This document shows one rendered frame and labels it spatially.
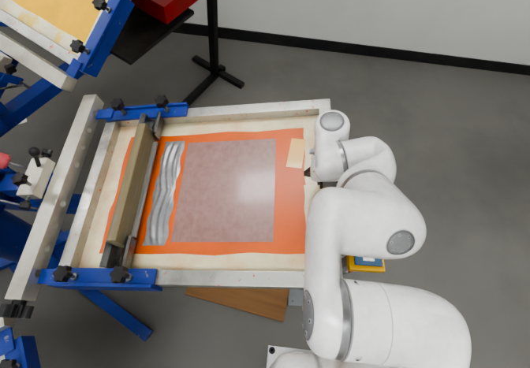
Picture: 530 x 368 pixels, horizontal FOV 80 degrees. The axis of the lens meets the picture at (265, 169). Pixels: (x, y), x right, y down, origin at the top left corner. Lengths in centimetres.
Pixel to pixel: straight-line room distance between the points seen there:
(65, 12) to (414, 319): 144
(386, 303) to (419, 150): 253
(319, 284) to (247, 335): 171
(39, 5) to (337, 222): 143
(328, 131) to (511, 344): 224
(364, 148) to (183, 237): 58
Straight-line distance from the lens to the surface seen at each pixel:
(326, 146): 65
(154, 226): 102
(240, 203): 95
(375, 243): 40
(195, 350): 206
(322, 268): 36
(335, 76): 303
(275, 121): 108
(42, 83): 168
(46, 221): 112
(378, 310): 38
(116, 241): 95
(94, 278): 102
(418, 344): 40
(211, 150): 107
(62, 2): 154
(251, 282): 85
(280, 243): 90
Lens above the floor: 205
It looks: 62 degrees down
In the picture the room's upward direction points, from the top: 14 degrees clockwise
